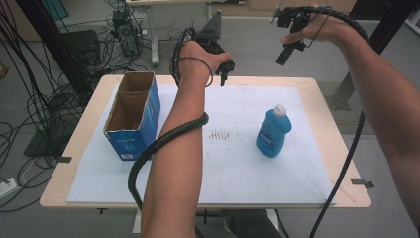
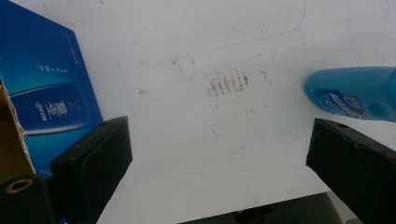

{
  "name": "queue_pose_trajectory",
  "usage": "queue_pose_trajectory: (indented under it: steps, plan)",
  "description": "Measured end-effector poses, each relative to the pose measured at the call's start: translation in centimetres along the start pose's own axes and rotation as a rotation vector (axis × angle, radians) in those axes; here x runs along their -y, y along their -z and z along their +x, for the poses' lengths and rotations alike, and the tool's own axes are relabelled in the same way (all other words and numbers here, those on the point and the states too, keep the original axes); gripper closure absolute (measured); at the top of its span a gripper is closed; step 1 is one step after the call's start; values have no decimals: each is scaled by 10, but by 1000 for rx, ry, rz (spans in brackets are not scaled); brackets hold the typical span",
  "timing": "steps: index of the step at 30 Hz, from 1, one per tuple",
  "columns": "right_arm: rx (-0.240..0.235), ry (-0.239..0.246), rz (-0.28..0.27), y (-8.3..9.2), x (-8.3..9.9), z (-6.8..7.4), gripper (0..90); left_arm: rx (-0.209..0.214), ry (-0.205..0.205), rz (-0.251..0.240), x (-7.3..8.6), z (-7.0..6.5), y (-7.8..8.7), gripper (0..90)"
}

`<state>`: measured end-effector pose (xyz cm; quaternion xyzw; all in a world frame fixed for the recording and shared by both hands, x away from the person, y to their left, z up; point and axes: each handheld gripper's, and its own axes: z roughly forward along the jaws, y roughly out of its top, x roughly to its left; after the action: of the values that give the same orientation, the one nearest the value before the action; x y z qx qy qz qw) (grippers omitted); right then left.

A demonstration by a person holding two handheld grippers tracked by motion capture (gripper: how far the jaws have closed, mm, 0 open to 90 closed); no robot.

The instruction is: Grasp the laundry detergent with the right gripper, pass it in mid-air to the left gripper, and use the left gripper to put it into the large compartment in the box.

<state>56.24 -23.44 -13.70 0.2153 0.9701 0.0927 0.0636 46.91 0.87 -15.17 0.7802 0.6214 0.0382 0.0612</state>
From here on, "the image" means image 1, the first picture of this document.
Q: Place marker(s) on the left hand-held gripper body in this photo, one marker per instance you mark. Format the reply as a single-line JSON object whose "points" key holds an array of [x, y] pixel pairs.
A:
{"points": [[211, 28]]}

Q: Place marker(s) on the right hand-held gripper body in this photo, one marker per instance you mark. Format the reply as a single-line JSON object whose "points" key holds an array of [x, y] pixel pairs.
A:
{"points": [[294, 16]]}

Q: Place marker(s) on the blue plastic bottle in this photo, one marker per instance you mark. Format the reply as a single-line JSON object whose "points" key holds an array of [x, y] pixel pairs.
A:
{"points": [[273, 134]]}

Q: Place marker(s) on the blue cardboard box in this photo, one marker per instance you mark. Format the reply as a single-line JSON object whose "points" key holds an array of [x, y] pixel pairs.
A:
{"points": [[132, 115]]}

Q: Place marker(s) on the person's right hand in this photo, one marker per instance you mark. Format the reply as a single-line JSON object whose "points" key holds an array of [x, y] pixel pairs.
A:
{"points": [[322, 29]]}

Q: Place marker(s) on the person's left hand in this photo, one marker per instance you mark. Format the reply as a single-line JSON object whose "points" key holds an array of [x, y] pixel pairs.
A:
{"points": [[193, 61]]}

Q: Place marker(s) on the white desk leg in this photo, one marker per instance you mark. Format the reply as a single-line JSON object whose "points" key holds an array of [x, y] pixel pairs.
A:
{"points": [[153, 36], [209, 11]]}

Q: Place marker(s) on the grey floor mat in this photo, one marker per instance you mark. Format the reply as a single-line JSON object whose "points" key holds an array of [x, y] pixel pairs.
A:
{"points": [[330, 99]]}

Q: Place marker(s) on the black computer tower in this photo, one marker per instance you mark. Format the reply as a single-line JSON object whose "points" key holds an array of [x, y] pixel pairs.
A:
{"points": [[127, 33]]}

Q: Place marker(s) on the black metal stand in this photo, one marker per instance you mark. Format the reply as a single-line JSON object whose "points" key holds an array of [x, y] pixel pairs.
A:
{"points": [[386, 29]]}

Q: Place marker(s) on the white paper sheet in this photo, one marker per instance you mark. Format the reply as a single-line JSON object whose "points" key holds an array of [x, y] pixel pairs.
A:
{"points": [[237, 172]]}

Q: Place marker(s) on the black box case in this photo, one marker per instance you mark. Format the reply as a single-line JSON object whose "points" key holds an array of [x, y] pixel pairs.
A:
{"points": [[81, 48]]}

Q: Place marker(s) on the black tape piece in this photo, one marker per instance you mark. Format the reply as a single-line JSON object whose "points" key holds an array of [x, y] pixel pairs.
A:
{"points": [[63, 159], [361, 182]]}

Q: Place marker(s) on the black slanted pole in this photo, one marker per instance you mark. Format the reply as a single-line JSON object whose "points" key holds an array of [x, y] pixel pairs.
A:
{"points": [[49, 39]]}

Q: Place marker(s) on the black stand base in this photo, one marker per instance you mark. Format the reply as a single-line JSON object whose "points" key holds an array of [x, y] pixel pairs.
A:
{"points": [[43, 142]]}

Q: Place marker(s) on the white power strip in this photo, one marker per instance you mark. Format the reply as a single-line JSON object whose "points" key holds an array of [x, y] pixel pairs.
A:
{"points": [[6, 187]]}

